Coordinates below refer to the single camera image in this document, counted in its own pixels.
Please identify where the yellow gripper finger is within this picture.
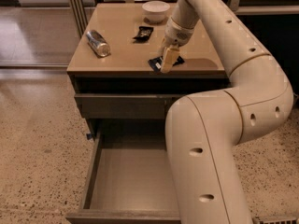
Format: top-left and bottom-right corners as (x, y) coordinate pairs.
(158, 36), (169, 57)
(161, 45), (179, 73)

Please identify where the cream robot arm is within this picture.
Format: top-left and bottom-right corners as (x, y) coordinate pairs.
(160, 0), (293, 224)

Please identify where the tan drawer cabinet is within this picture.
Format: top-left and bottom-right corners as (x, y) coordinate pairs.
(67, 4), (229, 136)

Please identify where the closed top drawer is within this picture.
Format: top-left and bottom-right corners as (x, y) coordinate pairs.
(75, 93), (180, 119)

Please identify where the open middle drawer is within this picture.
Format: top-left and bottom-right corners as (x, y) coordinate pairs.
(66, 119), (180, 224)

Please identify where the black snack packet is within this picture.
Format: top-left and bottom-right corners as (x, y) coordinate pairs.
(134, 26), (154, 41)

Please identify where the white ceramic bowl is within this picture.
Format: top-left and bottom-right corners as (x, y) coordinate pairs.
(142, 1), (170, 23)

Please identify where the silver metal can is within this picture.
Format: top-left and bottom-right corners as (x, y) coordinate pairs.
(86, 30), (110, 57)

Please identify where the floor vent grille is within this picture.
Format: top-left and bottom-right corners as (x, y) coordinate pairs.
(253, 216), (299, 224)

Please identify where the metal window frame post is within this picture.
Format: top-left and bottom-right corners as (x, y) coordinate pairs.
(68, 0), (88, 37)

